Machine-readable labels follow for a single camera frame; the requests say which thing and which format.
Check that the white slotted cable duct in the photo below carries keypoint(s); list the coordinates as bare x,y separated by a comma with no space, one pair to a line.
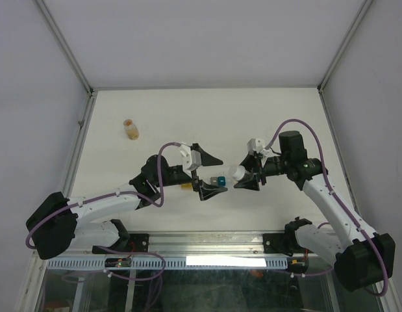
194,262

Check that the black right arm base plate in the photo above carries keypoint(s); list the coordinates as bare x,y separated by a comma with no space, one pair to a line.
281,243

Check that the aluminium frame rail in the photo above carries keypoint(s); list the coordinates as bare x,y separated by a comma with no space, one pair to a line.
166,243

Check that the clear vial orange pills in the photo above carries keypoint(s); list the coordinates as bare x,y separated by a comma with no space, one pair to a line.
130,129

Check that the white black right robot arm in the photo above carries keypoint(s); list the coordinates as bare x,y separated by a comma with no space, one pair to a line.
358,255

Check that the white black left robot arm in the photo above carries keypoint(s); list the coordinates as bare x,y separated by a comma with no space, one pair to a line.
61,223

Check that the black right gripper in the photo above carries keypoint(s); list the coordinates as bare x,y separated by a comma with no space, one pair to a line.
250,162

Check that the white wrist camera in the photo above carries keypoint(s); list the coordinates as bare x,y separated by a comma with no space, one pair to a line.
255,145
191,159

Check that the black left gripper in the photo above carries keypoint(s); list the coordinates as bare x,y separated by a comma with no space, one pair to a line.
206,190

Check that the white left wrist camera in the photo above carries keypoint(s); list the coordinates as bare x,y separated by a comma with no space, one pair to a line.
191,159

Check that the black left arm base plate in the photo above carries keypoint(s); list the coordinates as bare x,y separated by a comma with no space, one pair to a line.
133,242

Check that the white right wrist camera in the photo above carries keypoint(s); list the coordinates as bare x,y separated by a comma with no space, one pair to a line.
255,145

